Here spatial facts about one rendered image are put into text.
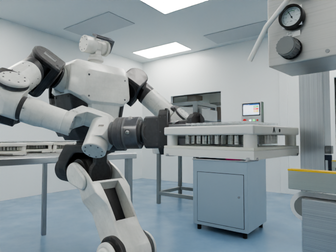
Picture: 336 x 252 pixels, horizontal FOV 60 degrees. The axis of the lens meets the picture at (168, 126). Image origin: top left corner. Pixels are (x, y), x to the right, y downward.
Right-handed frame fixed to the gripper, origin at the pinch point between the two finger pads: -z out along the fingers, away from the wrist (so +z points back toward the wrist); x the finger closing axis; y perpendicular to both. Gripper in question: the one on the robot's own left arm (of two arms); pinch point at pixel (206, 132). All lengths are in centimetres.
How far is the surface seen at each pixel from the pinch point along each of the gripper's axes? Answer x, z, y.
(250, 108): -33, 132, -209
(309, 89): -10.0, -25.3, -12.1
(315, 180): 9.5, -38.2, 15.0
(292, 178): 9.4, -34.6, 15.5
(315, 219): 15.6, -38.0, 15.1
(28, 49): -162, 472, -59
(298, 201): 13.3, -35.0, 14.4
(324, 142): 3.5, -28.2, -12.7
